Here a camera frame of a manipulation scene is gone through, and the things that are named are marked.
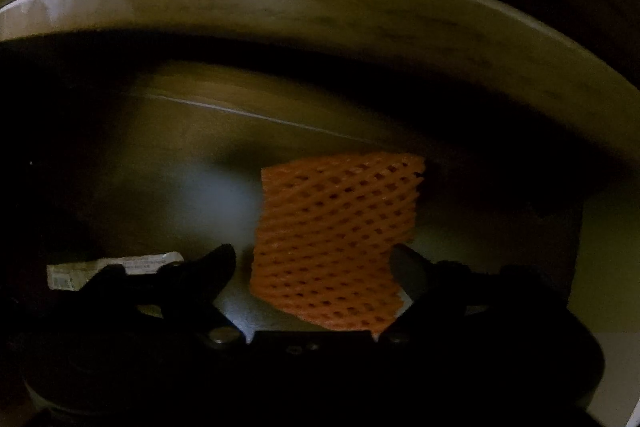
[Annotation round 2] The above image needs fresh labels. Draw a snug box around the orange foam fruit net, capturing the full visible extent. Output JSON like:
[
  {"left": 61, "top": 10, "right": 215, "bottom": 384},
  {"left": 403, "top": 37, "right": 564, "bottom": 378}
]
[{"left": 250, "top": 152, "right": 425, "bottom": 336}]

